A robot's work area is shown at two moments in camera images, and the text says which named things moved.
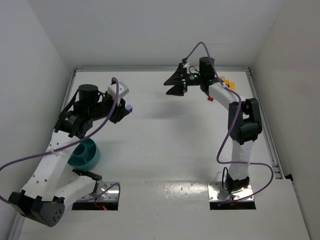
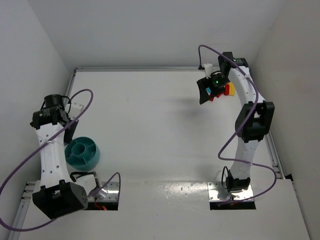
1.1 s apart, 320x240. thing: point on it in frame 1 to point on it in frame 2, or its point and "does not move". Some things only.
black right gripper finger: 176,78 to 203,95
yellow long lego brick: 232,85 does not move
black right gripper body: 184,78 to 208,86
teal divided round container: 85,155 does not move
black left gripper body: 119,110 to 70,130
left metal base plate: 101,187 does not move
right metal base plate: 216,192 does not move
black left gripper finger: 120,111 to 69,132
